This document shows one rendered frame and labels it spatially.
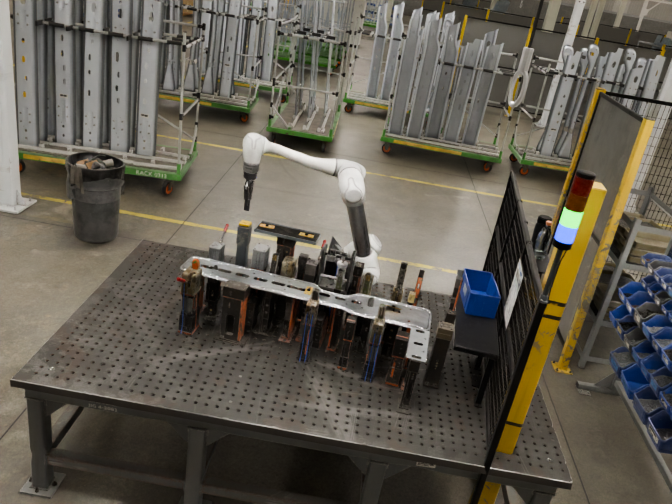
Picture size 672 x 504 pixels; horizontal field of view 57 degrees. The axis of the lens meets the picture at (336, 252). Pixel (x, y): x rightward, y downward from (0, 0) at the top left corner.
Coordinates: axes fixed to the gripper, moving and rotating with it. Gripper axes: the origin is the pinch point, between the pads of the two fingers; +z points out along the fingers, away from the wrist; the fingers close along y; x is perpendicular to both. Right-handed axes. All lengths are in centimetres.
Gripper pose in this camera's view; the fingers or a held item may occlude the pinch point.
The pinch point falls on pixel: (247, 204)
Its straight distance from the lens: 362.9
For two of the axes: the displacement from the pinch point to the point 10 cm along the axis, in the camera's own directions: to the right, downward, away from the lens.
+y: -2.0, 3.9, -9.0
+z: -1.5, 8.9, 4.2
